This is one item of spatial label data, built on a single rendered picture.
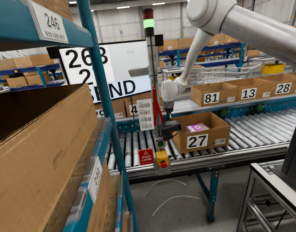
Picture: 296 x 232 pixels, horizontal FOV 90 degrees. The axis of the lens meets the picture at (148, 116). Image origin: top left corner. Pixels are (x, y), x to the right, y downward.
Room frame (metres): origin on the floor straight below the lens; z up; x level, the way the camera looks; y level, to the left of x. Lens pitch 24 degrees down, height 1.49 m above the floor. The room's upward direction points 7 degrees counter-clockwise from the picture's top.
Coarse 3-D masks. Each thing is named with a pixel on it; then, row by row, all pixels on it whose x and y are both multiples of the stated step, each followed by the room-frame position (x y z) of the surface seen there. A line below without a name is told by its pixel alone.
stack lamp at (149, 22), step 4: (144, 12) 0.80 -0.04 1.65; (148, 12) 0.80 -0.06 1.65; (152, 12) 0.81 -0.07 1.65; (144, 16) 0.80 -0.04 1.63; (148, 16) 0.80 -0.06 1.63; (152, 16) 0.80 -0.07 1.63; (144, 20) 0.81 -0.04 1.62; (148, 20) 0.80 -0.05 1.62; (152, 20) 0.80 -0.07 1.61; (144, 24) 0.81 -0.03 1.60; (148, 24) 0.80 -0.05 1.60; (152, 24) 0.80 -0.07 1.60; (144, 28) 0.83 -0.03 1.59
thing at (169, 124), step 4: (176, 120) 0.80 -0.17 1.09; (160, 124) 0.79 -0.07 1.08; (164, 124) 0.77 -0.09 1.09; (168, 124) 0.76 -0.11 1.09; (172, 124) 0.75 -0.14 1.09; (176, 124) 0.75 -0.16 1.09; (180, 124) 0.75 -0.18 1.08; (160, 128) 0.77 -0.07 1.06; (164, 128) 0.74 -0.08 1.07; (168, 128) 0.74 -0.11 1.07; (172, 128) 0.74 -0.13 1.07; (176, 128) 0.74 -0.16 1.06; (180, 128) 0.75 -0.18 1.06; (164, 132) 0.74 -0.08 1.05; (168, 132) 0.74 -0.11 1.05; (172, 132) 0.77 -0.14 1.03; (168, 136) 0.76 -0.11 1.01; (172, 136) 0.76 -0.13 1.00
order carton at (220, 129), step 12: (180, 120) 1.20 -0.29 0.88; (192, 120) 1.21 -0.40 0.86; (204, 120) 1.22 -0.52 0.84; (216, 120) 1.12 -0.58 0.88; (180, 132) 1.19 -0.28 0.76; (192, 132) 0.91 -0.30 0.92; (204, 132) 0.92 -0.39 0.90; (216, 132) 0.93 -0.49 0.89; (228, 132) 0.94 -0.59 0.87; (180, 144) 0.90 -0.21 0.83
